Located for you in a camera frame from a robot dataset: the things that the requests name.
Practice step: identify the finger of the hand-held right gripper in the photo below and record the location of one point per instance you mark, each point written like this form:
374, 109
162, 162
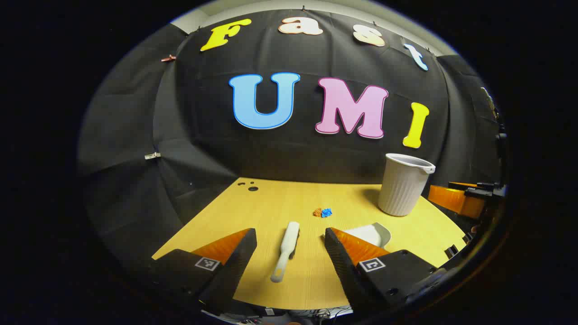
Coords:
451, 199
478, 189

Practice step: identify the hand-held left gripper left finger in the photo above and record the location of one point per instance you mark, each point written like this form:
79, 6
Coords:
239, 259

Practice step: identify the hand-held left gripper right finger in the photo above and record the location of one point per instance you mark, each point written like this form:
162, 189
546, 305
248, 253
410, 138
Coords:
338, 262

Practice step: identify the white dustpan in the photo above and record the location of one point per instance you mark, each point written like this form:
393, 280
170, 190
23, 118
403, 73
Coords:
370, 234

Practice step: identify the blue paper ball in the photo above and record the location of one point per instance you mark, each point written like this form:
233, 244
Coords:
327, 212

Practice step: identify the white ribbed garbage bin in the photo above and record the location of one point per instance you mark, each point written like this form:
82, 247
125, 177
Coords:
402, 189

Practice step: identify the small white broom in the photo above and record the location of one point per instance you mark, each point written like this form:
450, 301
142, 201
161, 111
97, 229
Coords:
289, 246

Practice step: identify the orange paper ball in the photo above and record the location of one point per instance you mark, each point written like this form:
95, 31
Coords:
318, 212

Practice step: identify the wooden desktop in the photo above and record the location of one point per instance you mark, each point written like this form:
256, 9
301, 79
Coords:
280, 203

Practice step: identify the black backdrop cloth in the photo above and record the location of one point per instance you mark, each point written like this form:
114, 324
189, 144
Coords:
207, 135

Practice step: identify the silver metal clip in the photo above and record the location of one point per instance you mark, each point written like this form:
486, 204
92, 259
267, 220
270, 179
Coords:
152, 155

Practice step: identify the copper metal clip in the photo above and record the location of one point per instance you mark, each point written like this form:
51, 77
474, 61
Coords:
168, 58

